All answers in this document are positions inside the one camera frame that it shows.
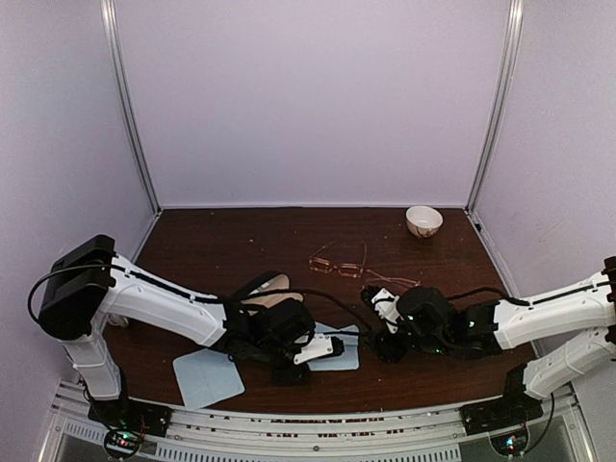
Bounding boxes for blue cleaning cloth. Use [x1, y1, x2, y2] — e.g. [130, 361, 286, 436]
[308, 322, 360, 372]
[172, 349, 245, 411]

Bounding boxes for pink thin frame glasses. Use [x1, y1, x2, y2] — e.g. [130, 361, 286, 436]
[364, 269, 421, 289]

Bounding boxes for tan glasses case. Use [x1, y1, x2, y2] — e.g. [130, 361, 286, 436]
[235, 270, 303, 308]

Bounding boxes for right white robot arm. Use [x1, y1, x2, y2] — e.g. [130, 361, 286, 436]
[362, 257, 615, 425]

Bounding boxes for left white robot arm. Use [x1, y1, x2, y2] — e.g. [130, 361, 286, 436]
[29, 235, 332, 427]

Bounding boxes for white ceramic bowl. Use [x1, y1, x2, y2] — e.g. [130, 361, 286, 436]
[405, 205, 444, 239]

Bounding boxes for patterned white mug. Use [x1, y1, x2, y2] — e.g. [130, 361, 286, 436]
[108, 315, 129, 328]

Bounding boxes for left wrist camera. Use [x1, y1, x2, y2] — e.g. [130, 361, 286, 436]
[293, 333, 345, 365]

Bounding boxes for front aluminium rail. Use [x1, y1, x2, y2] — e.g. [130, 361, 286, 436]
[35, 381, 599, 461]

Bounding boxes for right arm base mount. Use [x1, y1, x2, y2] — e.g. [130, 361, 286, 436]
[459, 365, 555, 459]

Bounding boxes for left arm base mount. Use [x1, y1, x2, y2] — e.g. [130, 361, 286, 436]
[84, 371, 172, 461]

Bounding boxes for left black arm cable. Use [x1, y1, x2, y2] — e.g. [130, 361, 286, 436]
[27, 257, 374, 338]

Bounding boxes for right aluminium corner post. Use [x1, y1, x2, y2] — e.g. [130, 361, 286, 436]
[465, 0, 526, 216]

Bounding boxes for aluminium corner post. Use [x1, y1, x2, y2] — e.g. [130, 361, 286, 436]
[465, 0, 526, 216]
[100, 0, 162, 216]

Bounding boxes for left aluminium corner post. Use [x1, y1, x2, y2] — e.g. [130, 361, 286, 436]
[100, 0, 162, 216]

